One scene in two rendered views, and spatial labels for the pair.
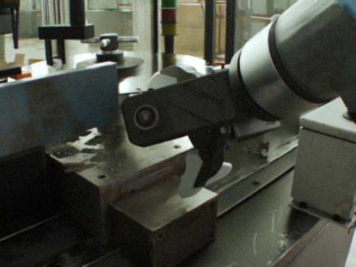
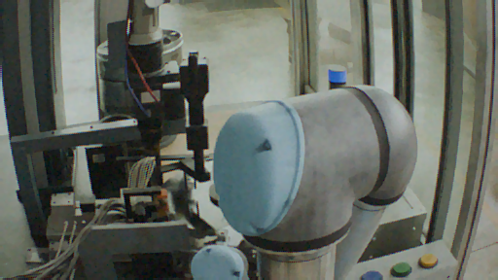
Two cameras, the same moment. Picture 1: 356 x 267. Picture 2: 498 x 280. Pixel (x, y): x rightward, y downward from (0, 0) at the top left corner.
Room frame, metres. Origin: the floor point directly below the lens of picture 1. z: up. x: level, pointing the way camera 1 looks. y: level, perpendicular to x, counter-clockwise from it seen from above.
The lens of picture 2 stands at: (-0.35, -0.60, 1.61)
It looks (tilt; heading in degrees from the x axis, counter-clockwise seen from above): 24 degrees down; 35
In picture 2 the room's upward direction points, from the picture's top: 2 degrees counter-clockwise
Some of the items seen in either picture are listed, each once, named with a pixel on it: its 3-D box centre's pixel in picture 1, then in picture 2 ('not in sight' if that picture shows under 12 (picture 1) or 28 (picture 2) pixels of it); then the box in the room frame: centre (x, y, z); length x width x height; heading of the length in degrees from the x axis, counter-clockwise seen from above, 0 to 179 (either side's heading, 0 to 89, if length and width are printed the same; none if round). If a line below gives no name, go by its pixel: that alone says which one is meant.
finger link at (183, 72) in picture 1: (184, 86); (223, 245); (0.40, -0.01, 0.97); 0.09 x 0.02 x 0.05; 31
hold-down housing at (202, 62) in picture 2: not in sight; (195, 99); (0.53, 0.14, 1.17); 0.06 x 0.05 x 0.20; 127
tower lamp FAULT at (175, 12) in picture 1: (168, 14); not in sight; (0.89, 0.02, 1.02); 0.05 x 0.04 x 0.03; 46
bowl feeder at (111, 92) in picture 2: not in sight; (139, 90); (1.01, 0.79, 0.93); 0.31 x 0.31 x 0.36
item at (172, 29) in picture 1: (168, 28); not in sight; (0.89, 0.02, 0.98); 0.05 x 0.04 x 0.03; 46
